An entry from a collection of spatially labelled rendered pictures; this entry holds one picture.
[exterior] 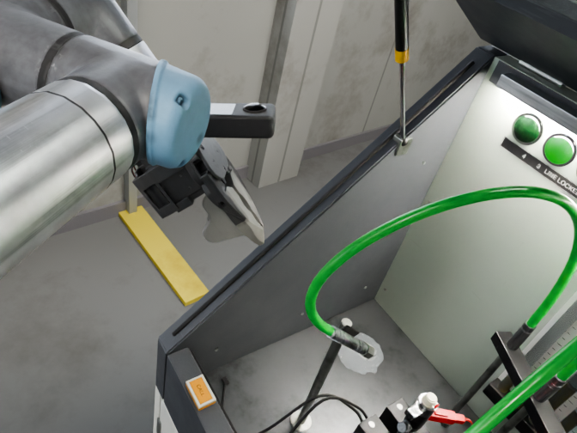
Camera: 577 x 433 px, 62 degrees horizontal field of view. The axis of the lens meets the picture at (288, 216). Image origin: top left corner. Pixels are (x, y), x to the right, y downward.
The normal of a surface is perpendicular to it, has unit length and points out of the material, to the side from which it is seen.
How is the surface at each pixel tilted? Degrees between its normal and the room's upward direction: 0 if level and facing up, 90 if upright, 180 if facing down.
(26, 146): 33
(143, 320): 0
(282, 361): 0
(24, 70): 66
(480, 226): 90
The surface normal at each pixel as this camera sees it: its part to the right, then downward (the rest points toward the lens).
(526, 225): -0.82, 0.23
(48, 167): 0.81, -0.24
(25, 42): -0.02, -0.30
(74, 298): 0.20, -0.74
